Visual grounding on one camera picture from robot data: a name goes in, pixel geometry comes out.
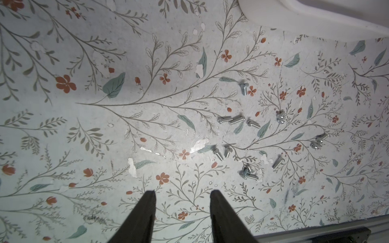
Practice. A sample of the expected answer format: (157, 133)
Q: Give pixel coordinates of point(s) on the white plastic storage box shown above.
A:
(344, 20)

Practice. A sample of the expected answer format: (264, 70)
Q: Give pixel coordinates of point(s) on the silver screw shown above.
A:
(246, 171)
(253, 177)
(228, 150)
(279, 160)
(237, 119)
(254, 124)
(321, 138)
(244, 86)
(280, 116)
(315, 145)
(218, 154)
(223, 119)

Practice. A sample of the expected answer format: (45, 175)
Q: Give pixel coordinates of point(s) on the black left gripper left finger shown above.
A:
(138, 226)

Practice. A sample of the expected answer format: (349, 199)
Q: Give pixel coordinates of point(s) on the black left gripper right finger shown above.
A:
(226, 225)

